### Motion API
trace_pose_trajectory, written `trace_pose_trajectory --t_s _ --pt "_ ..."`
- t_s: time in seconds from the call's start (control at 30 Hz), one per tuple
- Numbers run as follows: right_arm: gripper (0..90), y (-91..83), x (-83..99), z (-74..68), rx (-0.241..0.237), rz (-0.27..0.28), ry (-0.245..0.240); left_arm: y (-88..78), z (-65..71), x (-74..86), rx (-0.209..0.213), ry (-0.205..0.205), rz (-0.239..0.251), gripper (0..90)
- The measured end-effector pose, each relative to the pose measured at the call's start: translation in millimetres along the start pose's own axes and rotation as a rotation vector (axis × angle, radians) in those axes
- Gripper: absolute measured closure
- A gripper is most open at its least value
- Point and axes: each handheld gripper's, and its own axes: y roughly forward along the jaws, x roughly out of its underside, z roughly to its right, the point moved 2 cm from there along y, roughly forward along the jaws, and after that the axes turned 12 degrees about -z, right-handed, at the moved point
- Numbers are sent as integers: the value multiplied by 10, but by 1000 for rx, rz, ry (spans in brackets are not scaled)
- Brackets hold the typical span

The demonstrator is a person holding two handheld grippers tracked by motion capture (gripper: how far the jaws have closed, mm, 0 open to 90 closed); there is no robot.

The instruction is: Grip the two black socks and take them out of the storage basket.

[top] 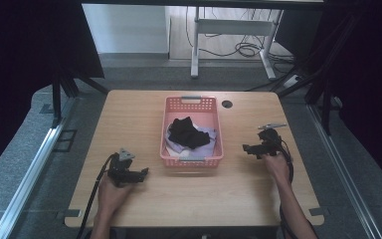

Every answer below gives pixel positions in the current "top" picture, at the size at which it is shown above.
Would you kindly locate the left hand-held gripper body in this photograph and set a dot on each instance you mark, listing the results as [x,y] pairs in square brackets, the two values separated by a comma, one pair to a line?
[121,166]

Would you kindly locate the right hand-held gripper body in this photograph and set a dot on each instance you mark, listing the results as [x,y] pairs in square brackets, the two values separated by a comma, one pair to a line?
[270,141]

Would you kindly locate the pink plastic basket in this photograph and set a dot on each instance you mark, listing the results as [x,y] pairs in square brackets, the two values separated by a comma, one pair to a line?
[209,114]

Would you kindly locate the black cloth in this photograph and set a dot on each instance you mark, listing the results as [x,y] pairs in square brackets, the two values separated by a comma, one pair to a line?
[187,134]

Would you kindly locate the person's right hand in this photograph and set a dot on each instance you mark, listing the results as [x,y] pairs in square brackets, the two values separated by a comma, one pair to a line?
[278,167]

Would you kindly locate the person's left hand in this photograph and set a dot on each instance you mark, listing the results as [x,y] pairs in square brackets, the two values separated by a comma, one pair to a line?
[111,195]

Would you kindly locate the lavender cloth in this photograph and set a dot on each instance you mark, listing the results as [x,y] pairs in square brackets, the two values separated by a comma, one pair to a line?
[205,151]

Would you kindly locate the white cloth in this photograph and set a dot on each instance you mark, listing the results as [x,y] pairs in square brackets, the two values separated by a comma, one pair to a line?
[185,153]

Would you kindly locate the white power strip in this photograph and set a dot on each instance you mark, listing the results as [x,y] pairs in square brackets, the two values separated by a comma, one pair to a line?
[292,81]

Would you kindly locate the black metal stand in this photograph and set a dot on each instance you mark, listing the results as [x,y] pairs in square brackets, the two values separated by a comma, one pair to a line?
[63,89]
[321,83]

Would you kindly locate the dark curtain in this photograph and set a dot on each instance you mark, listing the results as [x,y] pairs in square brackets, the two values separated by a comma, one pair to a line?
[371,83]
[23,66]

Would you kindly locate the aluminium floor rail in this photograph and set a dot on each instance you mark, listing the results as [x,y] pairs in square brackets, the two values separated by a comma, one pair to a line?
[30,176]
[344,172]

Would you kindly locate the white desk frame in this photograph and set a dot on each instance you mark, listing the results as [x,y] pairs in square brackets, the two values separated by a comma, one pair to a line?
[232,27]

